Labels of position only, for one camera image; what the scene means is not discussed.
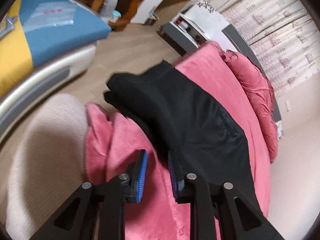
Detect red folded duvet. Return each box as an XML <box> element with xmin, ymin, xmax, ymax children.
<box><xmin>224</xmin><ymin>50</ymin><xmax>278</xmax><ymax>162</ymax></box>

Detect patterned white curtain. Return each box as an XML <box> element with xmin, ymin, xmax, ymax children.
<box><xmin>222</xmin><ymin>0</ymin><xmax>319</xmax><ymax>98</ymax></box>

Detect white floral nightstand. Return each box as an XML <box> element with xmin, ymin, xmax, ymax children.
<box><xmin>160</xmin><ymin>0</ymin><xmax>229</xmax><ymax>53</ymax></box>

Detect pink velvet bed cover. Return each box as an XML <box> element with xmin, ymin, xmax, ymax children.
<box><xmin>85</xmin><ymin>42</ymin><xmax>270</xmax><ymax>239</ymax></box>

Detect dark grey headboard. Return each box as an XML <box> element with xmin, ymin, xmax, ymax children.
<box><xmin>221</xmin><ymin>23</ymin><xmax>282</xmax><ymax>123</ymax></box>

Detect black pants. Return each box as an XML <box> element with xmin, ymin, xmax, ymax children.
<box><xmin>104</xmin><ymin>61</ymin><xmax>268</xmax><ymax>214</ymax></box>

